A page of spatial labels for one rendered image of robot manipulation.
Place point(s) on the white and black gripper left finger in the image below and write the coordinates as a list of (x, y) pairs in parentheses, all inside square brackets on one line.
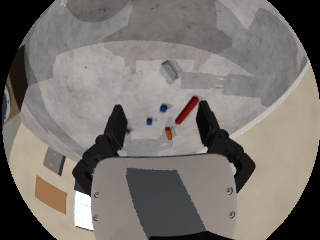
[(107, 145)]

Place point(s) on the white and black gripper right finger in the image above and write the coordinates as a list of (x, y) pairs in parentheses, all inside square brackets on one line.
[(218, 139)]

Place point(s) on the orange rod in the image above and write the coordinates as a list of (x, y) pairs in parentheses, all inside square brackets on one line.
[(168, 133)]

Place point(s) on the red rod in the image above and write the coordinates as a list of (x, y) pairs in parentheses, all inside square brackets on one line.
[(188, 108)]

